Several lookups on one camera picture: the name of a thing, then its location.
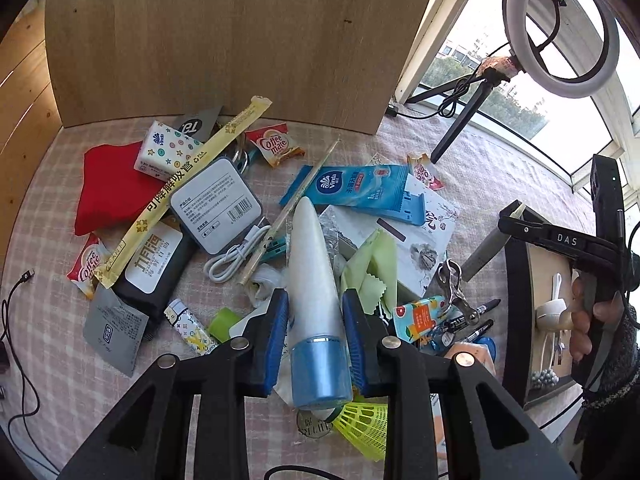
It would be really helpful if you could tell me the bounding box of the cream plastic toy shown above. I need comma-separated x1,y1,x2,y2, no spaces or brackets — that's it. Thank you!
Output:
535,300,573,333

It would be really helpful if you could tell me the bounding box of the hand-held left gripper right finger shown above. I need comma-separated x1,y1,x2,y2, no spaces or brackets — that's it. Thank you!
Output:
341,287,581,480

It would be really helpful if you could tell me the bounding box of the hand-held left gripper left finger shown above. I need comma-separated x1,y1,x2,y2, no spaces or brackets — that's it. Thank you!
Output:
57,287,291,480

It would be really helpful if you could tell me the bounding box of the orange blue sachet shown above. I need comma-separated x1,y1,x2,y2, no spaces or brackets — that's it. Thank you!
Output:
392,296,453,343

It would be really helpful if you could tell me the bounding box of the white printed plastic bag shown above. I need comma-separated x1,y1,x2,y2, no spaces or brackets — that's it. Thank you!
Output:
245,265,286,308

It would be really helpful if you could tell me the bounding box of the yellow plastic shuttlecock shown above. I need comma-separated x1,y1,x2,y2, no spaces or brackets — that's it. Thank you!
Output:
332,400,388,461

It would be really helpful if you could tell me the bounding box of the white charging cable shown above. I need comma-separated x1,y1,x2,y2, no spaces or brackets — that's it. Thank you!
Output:
205,217,273,283

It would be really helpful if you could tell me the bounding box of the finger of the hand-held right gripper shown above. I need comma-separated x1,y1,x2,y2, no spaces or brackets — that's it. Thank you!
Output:
497,202,623,263

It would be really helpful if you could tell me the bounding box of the thin black charging cable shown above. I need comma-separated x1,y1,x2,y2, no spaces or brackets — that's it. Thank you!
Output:
0,270,51,476

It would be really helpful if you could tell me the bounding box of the blue wet wipe packet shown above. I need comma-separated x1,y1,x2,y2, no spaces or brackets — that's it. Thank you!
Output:
292,164,411,211

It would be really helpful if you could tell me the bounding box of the star print tissue pack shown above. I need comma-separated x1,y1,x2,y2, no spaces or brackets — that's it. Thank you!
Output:
133,120,207,182

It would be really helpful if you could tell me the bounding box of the white printed cardboard box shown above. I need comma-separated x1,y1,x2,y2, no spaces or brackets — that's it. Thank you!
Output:
320,195,458,301

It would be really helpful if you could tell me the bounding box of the wooden backdrop board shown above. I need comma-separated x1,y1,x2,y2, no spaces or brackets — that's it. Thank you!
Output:
44,0,446,136

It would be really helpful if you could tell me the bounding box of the long yellow paper packet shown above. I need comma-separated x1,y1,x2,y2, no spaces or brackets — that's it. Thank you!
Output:
94,95,273,289

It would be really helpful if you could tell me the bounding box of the person's right hand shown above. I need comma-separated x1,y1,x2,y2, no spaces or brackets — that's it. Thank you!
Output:
569,275,626,363

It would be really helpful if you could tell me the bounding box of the blue clothespin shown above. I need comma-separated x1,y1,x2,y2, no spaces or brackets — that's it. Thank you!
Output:
260,235,288,263

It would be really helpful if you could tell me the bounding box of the grey white power bank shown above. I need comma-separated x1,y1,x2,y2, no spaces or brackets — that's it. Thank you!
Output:
170,156,263,255

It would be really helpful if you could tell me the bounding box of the red white creamer sachet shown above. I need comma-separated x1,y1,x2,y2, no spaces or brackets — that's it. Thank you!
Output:
406,152,445,191
66,232,113,300
245,124,306,168

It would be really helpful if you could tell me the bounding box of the white ring light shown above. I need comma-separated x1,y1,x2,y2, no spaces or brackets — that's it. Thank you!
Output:
502,0,621,96

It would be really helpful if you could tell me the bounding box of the person's right forearm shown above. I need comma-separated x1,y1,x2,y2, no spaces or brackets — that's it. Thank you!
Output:
575,305,640,480

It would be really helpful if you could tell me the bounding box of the black gel pen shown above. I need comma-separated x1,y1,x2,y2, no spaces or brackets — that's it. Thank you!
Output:
442,319,495,348
435,299,501,333

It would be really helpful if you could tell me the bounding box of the black ring light cable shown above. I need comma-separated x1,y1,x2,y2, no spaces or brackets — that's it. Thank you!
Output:
387,42,511,121

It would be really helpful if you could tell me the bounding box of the black container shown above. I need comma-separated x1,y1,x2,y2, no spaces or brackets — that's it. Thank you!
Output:
460,200,593,411

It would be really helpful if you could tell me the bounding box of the black wet wipes pack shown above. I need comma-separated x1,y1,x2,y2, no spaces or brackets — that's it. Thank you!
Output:
112,217,196,326

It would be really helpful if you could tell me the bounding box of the green cleaning cloth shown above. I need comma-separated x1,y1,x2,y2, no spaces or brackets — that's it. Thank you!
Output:
340,228,398,318

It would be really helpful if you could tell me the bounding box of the metal key ring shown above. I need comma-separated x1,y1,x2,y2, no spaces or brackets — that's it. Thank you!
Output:
227,132,251,176

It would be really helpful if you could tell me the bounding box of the patterned white lighter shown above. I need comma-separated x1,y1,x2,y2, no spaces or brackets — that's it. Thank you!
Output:
165,298,218,356

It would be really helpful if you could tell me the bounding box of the string of grey beads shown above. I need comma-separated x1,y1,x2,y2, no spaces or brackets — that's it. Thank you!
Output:
530,367,558,391

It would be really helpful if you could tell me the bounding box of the red cloth pouch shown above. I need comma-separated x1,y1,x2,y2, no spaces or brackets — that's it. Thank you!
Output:
74,141,166,237

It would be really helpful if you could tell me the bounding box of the round metal badge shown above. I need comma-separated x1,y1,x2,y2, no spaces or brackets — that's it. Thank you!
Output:
296,407,333,438

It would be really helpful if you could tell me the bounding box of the white bottle blue cap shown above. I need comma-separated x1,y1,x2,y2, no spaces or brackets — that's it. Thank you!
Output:
287,196,353,408

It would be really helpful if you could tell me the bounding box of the black tripod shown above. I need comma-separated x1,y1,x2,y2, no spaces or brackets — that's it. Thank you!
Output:
405,55,521,165

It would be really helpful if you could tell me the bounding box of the green hand cream tube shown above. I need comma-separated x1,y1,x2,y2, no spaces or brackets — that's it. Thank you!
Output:
207,307,243,343

